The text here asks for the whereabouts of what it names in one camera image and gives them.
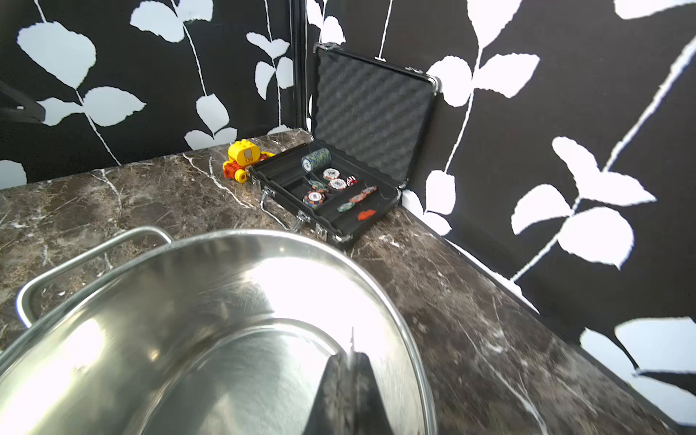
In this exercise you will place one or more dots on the long steel ladle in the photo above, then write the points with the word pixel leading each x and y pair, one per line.
pixel 348 399

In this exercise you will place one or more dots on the red dealer button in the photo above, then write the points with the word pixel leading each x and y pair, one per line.
pixel 366 214

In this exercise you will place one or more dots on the stainless steel pot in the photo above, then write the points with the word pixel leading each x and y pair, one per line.
pixel 224 333

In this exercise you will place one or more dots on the black poker chip case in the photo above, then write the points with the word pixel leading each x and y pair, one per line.
pixel 373 118

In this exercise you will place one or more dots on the stack of poker chips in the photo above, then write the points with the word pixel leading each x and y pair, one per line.
pixel 316 160

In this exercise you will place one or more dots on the yellow red toy block vehicle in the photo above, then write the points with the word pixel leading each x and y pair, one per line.
pixel 241 156

